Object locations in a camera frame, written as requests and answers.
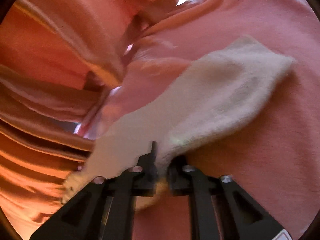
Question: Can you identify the white fuzzy sock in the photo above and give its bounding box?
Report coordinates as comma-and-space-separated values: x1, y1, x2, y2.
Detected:
61, 36, 295, 209

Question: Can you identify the pink fleece blanket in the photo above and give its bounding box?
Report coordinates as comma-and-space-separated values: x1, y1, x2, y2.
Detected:
84, 0, 319, 239

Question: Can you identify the orange satin curtain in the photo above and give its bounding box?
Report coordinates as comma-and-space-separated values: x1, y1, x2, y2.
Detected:
1, 0, 154, 239

